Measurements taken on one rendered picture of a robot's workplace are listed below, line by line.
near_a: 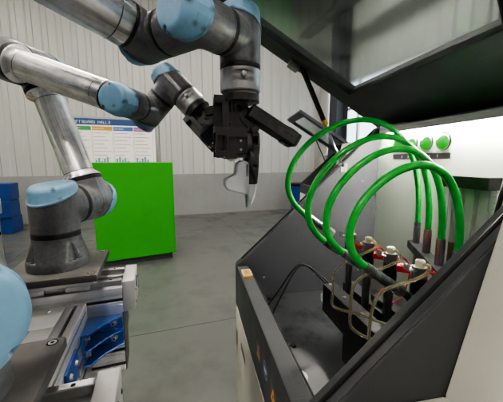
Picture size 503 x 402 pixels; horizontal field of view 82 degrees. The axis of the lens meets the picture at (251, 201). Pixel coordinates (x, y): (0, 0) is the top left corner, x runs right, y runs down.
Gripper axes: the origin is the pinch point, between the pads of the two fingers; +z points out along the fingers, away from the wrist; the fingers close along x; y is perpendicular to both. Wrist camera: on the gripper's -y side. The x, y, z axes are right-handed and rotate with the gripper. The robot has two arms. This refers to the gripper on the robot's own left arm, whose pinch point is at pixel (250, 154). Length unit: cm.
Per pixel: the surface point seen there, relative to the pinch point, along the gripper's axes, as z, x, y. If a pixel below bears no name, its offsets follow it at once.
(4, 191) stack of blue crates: -334, -421, 301
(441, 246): 46, 15, -14
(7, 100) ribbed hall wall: -501, -462, 205
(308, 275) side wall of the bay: 43, -34, 11
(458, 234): 42, 24, -14
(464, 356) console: 50, 34, 3
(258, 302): 30.8, -0.9, 25.9
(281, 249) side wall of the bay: 28.1, -29.2, 11.5
